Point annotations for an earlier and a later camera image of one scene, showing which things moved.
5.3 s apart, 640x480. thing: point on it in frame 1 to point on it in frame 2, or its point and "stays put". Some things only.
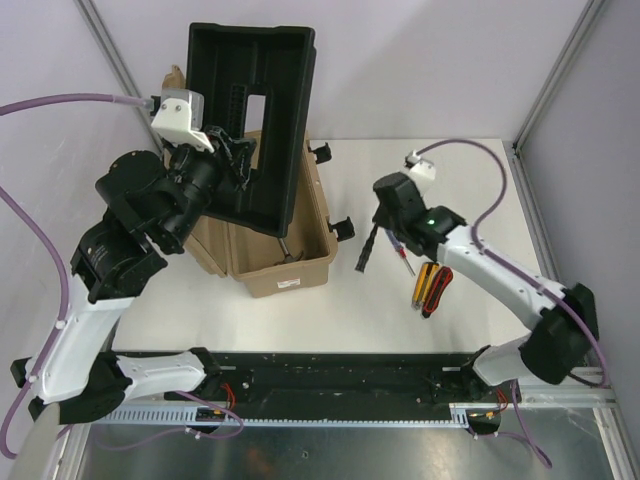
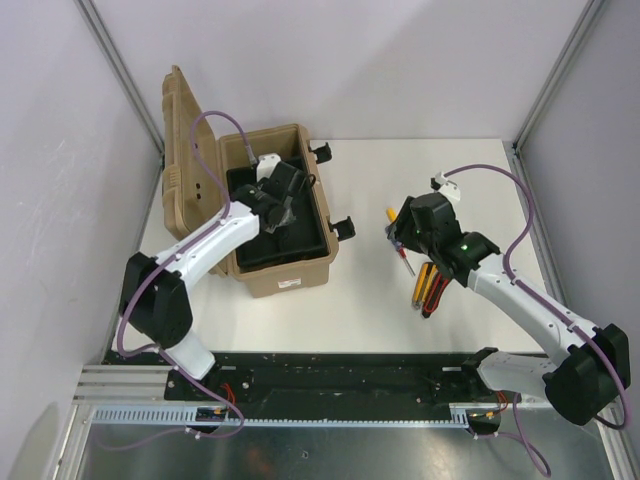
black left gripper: x=242 y=150 to x=290 y=218
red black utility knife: x=442 y=276 stays put
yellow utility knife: x=427 y=275 stays put
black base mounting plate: x=345 y=378 stays put
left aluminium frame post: x=118 y=63 stays put
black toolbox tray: x=256 y=82 to x=302 y=237
